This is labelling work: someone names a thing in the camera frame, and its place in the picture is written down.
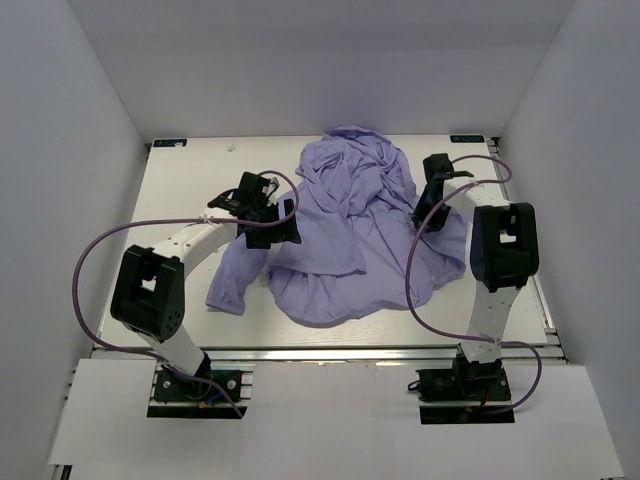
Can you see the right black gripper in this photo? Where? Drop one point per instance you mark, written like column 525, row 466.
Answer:
column 421, row 214

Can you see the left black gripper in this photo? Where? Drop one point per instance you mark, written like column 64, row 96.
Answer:
column 286, row 231

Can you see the purple jacket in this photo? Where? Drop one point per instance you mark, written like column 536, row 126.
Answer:
column 359, row 253

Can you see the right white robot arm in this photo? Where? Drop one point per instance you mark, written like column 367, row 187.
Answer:
column 503, row 255

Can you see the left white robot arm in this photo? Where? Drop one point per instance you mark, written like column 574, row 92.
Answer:
column 149, row 297

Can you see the right blue table label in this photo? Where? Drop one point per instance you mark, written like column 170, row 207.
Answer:
column 471, row 138

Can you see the blue table label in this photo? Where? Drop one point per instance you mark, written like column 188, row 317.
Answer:
column 471, row 138
column 169, row 143

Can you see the left blue table label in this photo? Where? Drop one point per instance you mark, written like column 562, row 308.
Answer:
column 169, row 143

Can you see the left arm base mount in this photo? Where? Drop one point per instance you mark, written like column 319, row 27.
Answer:
column 174, row 397

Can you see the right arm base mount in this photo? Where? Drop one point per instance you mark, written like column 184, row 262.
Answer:
column 466, row 393

